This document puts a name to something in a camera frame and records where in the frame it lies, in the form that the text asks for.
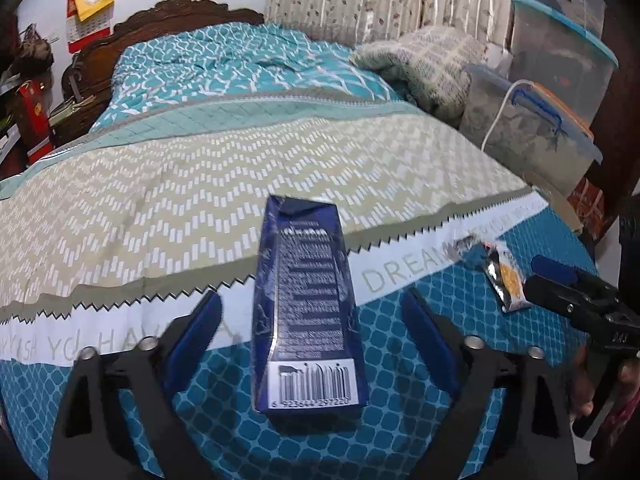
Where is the black and yellow snack wrapper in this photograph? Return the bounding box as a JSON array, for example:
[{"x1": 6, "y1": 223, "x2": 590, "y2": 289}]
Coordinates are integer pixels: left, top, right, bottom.
[{"x1": 480, "y1": 242, "x2": 534, "y2": 314}]

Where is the white cable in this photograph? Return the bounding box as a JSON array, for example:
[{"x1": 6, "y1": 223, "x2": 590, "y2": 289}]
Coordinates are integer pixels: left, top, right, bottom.
[{"x1": 481, "y1": 79, "x2": 537, "y2": 152}]

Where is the beige knitted blanket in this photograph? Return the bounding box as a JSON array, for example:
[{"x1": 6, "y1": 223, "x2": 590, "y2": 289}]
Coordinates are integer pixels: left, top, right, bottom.
[{"x1": 350, "y1": 25, "x2": 489, "y2": 129}]

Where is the orange red bag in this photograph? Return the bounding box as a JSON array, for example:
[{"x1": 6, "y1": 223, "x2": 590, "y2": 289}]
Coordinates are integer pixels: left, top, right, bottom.
[{"x1": 570, "y1": 179, "x2": 607, "y2": 235}]

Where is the teal and beige patterned quilt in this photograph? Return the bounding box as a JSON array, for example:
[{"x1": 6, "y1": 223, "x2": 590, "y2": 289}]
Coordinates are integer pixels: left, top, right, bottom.
[{"x1": 0, "y1": 22, "x2": 601, "y2": 480}]

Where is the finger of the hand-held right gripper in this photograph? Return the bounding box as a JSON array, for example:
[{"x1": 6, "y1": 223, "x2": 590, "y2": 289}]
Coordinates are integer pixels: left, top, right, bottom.
[
  {"x1": 531, "y1": 254, "x2": 619, "y2": 294},
  {"x1": 522, "y1": 274, "x2": 630, "y2": 334}
]

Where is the dark blue carton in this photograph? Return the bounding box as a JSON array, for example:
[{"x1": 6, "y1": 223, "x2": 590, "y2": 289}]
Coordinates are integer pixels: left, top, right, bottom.
[{"x1": 250, "y1": 194, "x2": 372, "y2": 419}]

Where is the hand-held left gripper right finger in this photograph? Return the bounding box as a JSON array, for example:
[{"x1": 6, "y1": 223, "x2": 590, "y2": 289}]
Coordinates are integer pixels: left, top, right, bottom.
[{"x1": 399, "y1": 289, "x2": 577, "y2": 480}]

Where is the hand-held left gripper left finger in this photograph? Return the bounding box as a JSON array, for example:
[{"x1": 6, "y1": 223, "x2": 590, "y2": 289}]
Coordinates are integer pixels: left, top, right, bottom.
[{"x1": 50, "y1": 290, "x2": 224, "y2": 480}]

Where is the person's right hand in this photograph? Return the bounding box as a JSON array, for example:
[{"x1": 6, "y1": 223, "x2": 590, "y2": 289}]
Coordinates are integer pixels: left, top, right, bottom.
[{"x1": 570, "y1": 345, "x2": 603, "y2": 417}]

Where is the red cardboard box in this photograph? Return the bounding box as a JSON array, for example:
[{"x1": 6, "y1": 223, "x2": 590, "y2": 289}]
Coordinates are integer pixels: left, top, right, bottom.
[{"x1": 14, "y1": 79, "x2": 57, "y2": 162}]

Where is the clear storage bin orange lid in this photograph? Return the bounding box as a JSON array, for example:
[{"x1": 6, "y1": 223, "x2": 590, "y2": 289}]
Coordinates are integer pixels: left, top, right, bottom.
[{"x1": 459, "y1": 66, "x2": 602, "y2": 197}]

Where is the dark hanging bag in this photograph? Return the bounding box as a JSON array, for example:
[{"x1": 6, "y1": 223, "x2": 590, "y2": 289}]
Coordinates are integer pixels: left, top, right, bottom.
[{"x1": 14, "y1": 24, "x2": 54, "y2": 75}]

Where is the large storage box teal lid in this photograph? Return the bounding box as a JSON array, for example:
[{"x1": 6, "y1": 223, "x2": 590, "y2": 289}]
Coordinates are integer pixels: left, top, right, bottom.
[{"x1": 509, "y1": 0, "x2": 620, "y2": 127}]

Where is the carved wooden headboard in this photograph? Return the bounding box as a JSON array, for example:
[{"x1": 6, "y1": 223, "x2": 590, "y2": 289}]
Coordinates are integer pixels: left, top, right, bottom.
[{"x1": 60, "y1": 0, "x2": 266, "y2": 147}]

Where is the red and yellow wall calendar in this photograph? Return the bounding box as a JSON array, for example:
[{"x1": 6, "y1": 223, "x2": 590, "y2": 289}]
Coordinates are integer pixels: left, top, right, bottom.
[{"x1": 66, "y1": 0, "x2": 116, "y2": 54}]

